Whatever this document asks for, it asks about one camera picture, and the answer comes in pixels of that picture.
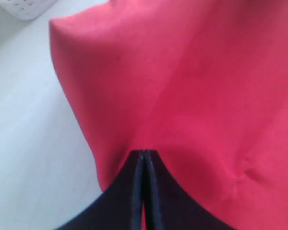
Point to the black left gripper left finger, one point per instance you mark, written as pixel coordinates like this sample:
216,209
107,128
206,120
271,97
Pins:
120,206

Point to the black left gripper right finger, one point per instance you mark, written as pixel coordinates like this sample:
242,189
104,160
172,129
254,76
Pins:
167,206

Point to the red table cloth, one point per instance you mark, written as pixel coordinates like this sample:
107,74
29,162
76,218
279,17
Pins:
202,82

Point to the white perforated plastic basket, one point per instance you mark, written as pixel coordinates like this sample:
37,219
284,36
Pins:
26,10

